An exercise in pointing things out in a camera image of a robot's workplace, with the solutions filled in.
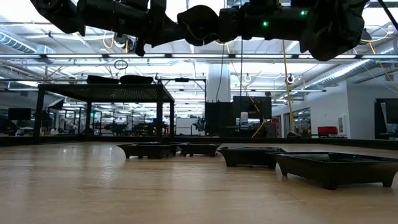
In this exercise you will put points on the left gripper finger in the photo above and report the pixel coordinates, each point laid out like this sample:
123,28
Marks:
161,28

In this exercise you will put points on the black leaf-shaped plate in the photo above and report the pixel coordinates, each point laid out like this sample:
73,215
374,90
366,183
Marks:
199,25

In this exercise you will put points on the black rounded rectangular plate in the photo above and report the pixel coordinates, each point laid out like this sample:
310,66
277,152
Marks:
136,79

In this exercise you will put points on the large black square plate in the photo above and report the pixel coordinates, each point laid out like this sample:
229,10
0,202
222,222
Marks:
102,80

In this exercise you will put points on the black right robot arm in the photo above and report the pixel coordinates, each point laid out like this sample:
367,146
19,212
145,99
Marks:
280,25

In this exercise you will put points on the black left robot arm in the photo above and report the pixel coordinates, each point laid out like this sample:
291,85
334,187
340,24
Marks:
56,12

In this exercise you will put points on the black perforated metal shelf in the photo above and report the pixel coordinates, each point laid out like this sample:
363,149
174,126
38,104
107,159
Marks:
102,92

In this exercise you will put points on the black cabinet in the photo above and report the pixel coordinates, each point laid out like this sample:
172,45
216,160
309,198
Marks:
219,118

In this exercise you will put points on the white cabinet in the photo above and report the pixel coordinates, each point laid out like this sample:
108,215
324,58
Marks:
186,126

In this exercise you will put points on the distant potted plant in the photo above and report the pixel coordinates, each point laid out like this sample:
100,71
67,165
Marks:
200,124

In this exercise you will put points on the small black monitor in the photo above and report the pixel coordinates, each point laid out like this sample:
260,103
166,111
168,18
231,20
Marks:
19,114

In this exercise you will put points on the red box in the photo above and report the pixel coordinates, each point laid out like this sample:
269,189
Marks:
327,130

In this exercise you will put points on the black wall monitor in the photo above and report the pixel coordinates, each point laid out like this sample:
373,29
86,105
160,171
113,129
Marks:
388,115

